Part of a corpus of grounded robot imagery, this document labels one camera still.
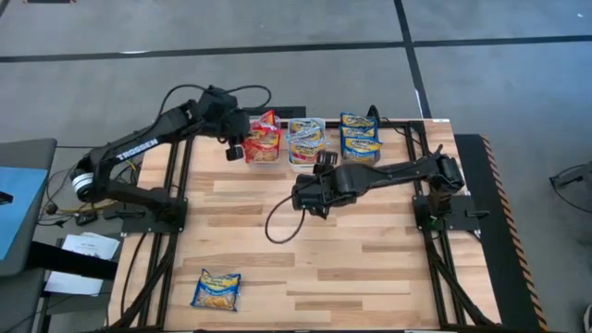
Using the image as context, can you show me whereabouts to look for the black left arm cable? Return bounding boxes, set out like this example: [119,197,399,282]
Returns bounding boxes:
[159,82,273,121]

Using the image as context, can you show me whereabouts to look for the blue desk mat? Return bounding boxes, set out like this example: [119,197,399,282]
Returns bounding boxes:
[0,166,50,261]

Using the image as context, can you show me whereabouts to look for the grey desk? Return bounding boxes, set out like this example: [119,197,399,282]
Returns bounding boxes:
[0,137,59,278]

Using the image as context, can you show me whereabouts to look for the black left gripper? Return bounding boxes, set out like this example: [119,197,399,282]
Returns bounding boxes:
[216,107,253,163]

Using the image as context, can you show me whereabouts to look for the black floor tape strip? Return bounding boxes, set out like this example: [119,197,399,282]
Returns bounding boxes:
[0,34,592,65]
[392,0,434,120]

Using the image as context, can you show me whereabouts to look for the black hazard striped platform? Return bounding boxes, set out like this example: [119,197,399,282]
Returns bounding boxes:
[453,133,549,333]

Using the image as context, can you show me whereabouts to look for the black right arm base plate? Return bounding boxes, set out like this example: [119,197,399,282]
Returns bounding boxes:
[413,194,490,232]

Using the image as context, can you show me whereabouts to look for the white paper sheets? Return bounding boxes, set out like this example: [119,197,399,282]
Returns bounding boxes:
[43,232,121,297]

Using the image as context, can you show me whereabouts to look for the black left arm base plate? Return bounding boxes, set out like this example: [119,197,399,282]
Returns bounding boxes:
[120,197,190,234]

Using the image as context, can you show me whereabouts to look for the clear plastic bin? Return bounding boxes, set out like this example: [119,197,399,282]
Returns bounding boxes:
[240,114,283,167]

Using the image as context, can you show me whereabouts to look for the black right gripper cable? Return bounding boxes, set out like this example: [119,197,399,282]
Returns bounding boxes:
[265,191,307,245]

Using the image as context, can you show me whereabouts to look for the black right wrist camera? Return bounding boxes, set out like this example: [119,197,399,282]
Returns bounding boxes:
[290,178,323,212]

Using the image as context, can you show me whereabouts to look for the white plastic bin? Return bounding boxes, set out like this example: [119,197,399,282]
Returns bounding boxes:
[288,114,330,172]

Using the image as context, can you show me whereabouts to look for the blue noodle packets in bin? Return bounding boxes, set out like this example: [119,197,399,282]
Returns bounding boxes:
[336,115,381,168]

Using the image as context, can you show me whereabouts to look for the black aluminium table frame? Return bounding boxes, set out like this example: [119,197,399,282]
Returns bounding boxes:
[108,118,503,333]

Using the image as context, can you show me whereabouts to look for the tangle of cables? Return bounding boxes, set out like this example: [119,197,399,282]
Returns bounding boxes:
[36,142,149,228]

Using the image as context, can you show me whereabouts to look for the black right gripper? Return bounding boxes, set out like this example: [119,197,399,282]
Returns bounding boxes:
[310,150,367,220]

